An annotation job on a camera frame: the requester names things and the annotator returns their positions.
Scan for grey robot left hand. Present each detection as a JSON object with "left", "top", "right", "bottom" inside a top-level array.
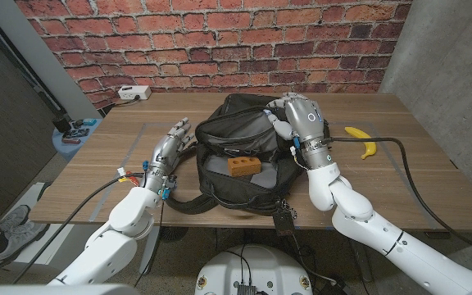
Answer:
[{"left": 143, "top": 116, "right": 194, "bottom": 196}]

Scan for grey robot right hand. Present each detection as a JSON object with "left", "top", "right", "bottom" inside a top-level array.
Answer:
[{"left": 262, "top": 92, "right": 332, "bottom": 153}]

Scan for orange toy brick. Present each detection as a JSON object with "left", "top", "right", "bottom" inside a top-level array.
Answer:
[{"left": 227, "top": 156, "right": 263, "bottom": 178}]

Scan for black backpack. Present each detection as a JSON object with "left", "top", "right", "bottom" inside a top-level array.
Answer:
[{"left": 164, "top": 93, "right": 332, "bottom": 217}]

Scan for yellow banana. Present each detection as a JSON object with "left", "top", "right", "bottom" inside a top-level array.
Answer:
[{"left": 344, "top": 126, "right": 378, "bottom": 161}]

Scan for white power strip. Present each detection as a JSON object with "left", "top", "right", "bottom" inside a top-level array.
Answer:
[{"left": 117, "top": 84, "right": 152, "bottom": 101}]

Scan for black round floor object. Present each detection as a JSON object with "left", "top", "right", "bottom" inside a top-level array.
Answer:
[{"left": 160, "top": 226, "right": 189, "bottom": 243}]

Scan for flat black device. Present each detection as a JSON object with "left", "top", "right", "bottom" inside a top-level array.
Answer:
[{"left": 62, "top": 128, "right": 90, "bottom": 138}]

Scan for blue round stool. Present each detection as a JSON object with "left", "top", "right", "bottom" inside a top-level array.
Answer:
[{"left": 51, "top": 118, "right": 102, "bottom": 161}]

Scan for black luggage tag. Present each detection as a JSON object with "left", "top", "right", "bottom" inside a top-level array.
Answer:
[{"left": 271, "top": 199, "right": 298, "bottom": 238}]

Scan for black cup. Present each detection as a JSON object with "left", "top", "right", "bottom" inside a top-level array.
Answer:
[{"left": 52, "top": 116, "right": 72, "bottom": 133}]

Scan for grey metal table leg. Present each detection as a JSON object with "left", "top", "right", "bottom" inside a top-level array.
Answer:
[
  {"left": 138, "top": 235, "right": 161, "bottom": 275},
  {"left": 348, "top": 245, "right": 373, "bottom": 283}
]

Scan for red brick printed backdrop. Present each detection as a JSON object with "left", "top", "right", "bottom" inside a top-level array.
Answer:
[{"left": 14, "top": 0, "right": 413, "bottom": 111}]

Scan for white floor platform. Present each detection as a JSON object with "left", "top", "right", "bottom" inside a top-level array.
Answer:
[{"left": 0, "top": 182, "right": 75, "bottom": 266}]

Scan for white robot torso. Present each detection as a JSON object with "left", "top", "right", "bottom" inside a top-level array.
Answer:
[{"left": 194, "top": 244, "right": 314, "bottom": 295}]

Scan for grey sneaker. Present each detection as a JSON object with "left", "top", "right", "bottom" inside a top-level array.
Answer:
[
  {"left": 0, "top": 204, "right": 32, "bottom": 233},
  {"left": 0, "top": 223, "right": 51, "bottom": 266}
]

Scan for black power strip cord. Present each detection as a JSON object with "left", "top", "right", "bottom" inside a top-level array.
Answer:
[{"left": 104, "top": 94, "right": 142, "bottom": 111}]

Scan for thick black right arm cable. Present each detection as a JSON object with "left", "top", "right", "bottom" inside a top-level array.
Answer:
[{"left": 328, "top": 135, "right": 472, "bottom": 258}]

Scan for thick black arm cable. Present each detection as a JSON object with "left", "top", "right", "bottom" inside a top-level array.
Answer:
[
  {"left": 12, "top": 172, "right": 145, "bottom": 284},
  {"left": 328, "top": 135, "right": 472, "bottom": 258}
]

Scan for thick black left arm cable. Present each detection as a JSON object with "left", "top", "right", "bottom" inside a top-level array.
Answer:
[{"left": 12, "top": 172, "right": 145, "bottom": 284}]

